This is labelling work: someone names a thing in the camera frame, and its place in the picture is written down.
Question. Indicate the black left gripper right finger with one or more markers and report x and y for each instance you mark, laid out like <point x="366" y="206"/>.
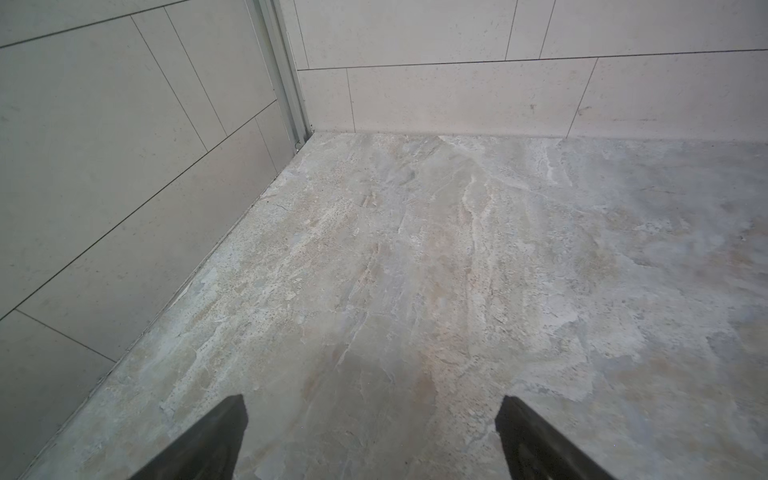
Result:
<point x="535" y="449"/>

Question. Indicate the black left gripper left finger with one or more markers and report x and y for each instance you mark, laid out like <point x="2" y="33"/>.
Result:
<point x="209" y="449"/>

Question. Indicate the aluminium corner post left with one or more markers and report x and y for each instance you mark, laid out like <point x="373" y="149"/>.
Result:
<point x="272" y="34"/>

